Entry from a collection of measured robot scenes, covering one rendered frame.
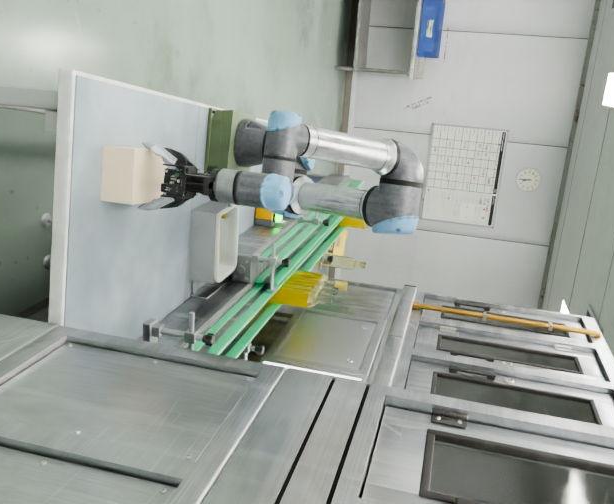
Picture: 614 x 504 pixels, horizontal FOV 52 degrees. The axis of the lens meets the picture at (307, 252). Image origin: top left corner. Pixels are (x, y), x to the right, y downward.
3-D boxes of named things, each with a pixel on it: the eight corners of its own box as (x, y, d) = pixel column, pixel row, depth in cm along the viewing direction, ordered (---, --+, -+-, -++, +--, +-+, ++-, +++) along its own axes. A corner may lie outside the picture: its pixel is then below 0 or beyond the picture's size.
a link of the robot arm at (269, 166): (301, 164, 148) (289, 160, 138) (295, 211, 149) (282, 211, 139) (270, 159, 150) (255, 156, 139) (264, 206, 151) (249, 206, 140)
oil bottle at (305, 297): (255, 300, 218) (315, 309, 214) (256, 285, 217) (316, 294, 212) (261, 294, 224) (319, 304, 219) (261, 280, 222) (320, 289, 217)
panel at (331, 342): (206, 439, 158) (338, 467, 151) (207, 428, 157) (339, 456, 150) (299, 313, 242) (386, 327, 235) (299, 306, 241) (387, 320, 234)
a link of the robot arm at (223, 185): (245, 170, 139) (242, 206, 140) (226, 168, 140) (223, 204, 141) (233, 170, 132) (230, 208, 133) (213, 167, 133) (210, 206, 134)
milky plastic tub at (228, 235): (190, 281, 192) (217, 285, 190) (191, 209, 185) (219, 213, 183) (212, 265, 208) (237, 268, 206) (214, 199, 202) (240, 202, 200)
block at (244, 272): (230, 281, 209) (250, 284, 208) (231, 254, 207) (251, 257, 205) (234, 278, 213) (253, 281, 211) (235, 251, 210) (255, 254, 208)
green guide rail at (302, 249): (254, 282, 212) (277, 286, 211) (254, 279, 212) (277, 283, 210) (349, 192, 376) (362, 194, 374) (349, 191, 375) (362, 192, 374)
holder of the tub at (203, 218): (189, 296, 194) (212, 300, 192) (190, 210, 186) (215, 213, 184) (210, 279, 210) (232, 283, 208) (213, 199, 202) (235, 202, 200)
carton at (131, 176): (103, 145, 136) (134, 149, 134) (139, 148, 151) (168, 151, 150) (100, 200, 138) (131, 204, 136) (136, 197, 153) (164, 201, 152)
